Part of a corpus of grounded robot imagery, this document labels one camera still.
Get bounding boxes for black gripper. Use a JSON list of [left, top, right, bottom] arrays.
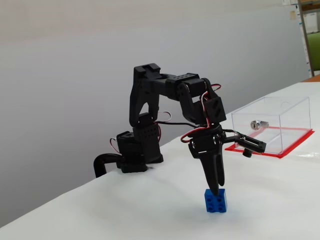
[[188, 123, 226, 197]]

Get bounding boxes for blue lego brick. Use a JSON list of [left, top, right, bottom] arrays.
[[203, 188, 228, 214]]

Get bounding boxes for transparent plastic box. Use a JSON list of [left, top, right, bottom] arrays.
[[231, 96, 312, 155]]

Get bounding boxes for white storage box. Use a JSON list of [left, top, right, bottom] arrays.
[[303, 11, 320, 34]]

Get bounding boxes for silver lock cylinder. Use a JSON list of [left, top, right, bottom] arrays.
[[250, 119, 270, 131]]

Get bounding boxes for black table clamp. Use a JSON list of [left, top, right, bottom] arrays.
[[93, 152, 124, 179]]

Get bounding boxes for brown wooden desk top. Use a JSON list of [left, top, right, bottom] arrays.
[[300, 73, 320, 83]]

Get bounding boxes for green panel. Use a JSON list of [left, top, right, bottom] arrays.
[[306, 31, 320, 73]]

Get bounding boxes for grey metal shelf rack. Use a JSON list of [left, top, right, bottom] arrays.
[[296, 0, 320, 79]]

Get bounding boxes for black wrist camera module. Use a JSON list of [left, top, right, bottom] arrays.
[[223, 131, 267, 159]]

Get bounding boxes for red white servo wire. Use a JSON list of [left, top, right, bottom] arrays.
[[199, 83, 223, 126], [180, 126, 209, 145], [156, 110, 173, 124], [109, 137, 121, 154]]

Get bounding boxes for thick black camera cable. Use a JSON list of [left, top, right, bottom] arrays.
[[154, 120, 209, 130]]

